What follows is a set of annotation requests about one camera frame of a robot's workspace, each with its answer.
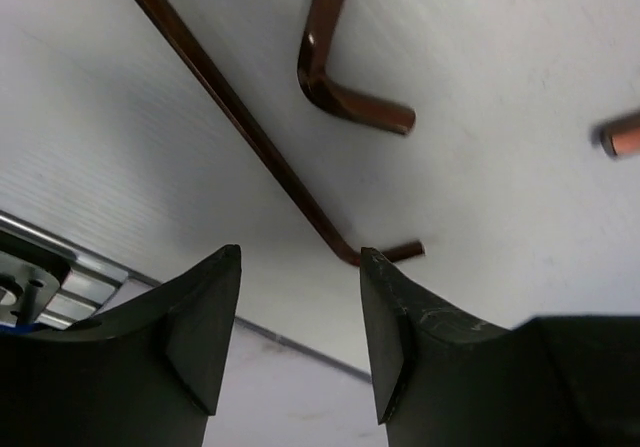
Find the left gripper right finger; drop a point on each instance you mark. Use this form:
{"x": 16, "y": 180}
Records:
{"x": 444, "y": 377}

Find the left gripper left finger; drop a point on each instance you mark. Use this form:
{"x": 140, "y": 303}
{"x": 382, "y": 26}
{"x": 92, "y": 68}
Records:
{"x": 145, "y": 373}

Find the brown hex key long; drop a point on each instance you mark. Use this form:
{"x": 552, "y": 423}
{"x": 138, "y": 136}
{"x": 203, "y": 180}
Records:
{"x": 170, "y": 25}

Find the brown hex key under pliers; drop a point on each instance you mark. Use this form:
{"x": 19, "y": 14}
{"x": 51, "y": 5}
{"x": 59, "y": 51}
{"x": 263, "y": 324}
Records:
{"x": 619, "y": 137}

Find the brown hex key short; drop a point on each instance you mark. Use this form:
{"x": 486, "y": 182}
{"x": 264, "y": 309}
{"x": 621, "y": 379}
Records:
{"x": 330, "y": 67}

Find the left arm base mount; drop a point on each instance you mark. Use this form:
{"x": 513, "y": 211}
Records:
{"x": 47, "y": 280}

